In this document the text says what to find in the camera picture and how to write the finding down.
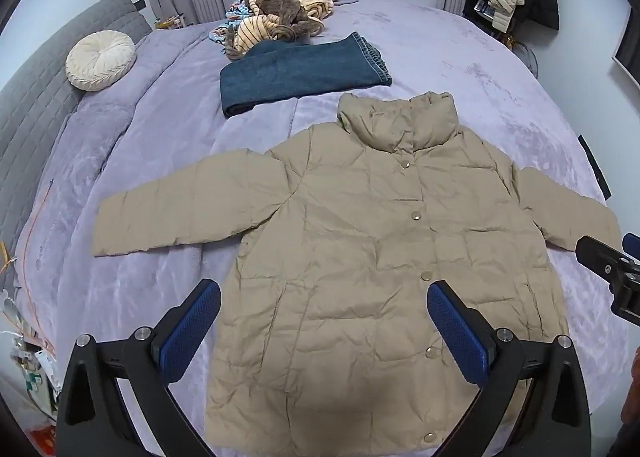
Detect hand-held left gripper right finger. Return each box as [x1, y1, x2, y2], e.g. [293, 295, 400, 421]
[427, 279, 593, 457]

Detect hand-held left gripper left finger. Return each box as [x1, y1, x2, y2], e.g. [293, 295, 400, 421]
[56, 278, 222, 457]

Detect beige puffer jacket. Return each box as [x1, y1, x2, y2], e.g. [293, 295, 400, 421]
[91, 91, 623, 450]

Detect bedside clutter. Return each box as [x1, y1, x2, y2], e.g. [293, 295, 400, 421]
[0, 287, 66, 423]

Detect red bag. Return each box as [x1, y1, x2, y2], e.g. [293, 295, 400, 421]
[27, 424, 58, 457]

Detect bed with lavender blanket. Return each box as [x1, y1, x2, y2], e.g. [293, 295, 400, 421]
[12, 0, 636, 457]

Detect standing fan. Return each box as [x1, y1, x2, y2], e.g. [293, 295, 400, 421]
[517, 40, 541, 79]

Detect grey quilted headboard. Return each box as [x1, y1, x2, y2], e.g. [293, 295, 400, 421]
[0, 0, 153, 298]

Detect folded blue jeans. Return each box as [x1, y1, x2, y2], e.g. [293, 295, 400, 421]
[220, 31, 393, 119]

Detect round cream cushion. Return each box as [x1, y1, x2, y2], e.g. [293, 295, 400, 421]
[65, 30, 137, 91]

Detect striped beige cloth pile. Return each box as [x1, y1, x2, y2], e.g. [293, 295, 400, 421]
[222, 0, 341, 60]

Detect colourful printed cloth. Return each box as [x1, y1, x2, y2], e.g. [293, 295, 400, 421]
[207, 0, 261, 45]

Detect brown plush garment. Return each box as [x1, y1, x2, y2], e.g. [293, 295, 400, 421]
[247, 0, 326, 40]

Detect black strap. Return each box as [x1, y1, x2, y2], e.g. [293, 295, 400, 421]
[577, 134, 612, 201]

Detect wall-mounted screen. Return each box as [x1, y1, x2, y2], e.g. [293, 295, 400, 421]
[612, 12, 640, 88]

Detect orange cable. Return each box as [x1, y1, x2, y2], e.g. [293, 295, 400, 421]
[0, 177, 56, 353]

